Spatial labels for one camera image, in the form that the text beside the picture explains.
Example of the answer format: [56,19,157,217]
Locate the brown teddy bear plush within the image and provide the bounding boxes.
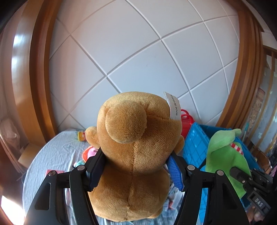
[86,91,184,222]

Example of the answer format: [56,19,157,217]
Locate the green crocodile plush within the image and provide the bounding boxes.
[205,128,251,198]

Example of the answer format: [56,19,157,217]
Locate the orange hooded pink plush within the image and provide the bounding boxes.
[82,146,98,162]

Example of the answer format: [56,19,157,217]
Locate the pink yellow snack box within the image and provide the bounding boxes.
[77,131,86,142]

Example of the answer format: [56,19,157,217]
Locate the blue plastic folding crate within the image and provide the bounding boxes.
[182,122,263,224]

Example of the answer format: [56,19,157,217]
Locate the red plastic toy case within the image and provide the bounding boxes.
[181,109,195,139]

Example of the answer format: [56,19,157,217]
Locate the pink floral tissue pack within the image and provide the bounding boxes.
[46,169,64,176]

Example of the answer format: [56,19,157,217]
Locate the white striped tablecloth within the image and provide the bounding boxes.
[22,129,181,224]

